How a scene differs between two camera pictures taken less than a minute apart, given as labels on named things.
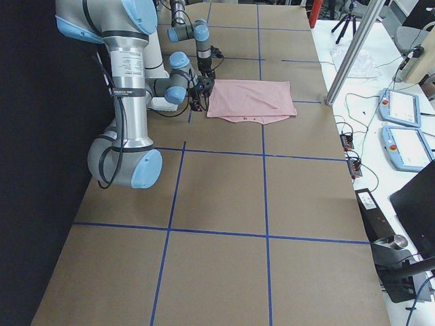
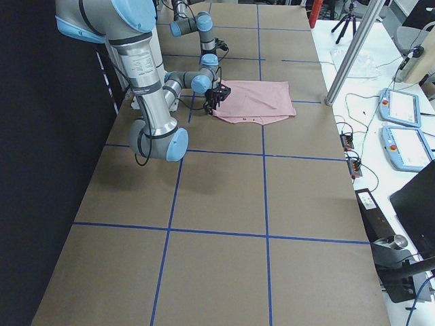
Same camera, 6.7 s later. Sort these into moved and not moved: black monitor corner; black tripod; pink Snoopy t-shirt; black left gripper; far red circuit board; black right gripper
Moved: black right gripper; black left gripper
Not moved: far red circuit board; pink Snoopy t-shirt; black monitor corner; black tripod
